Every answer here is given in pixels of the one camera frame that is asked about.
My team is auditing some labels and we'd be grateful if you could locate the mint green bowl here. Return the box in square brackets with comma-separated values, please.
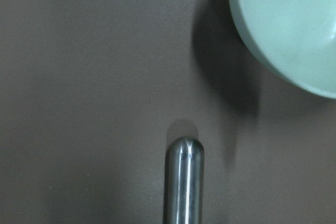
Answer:
[229, 0, 335, 99]

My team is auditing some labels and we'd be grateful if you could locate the steel muddler black tip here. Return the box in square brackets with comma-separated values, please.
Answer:
[165, 136, 204, 223]

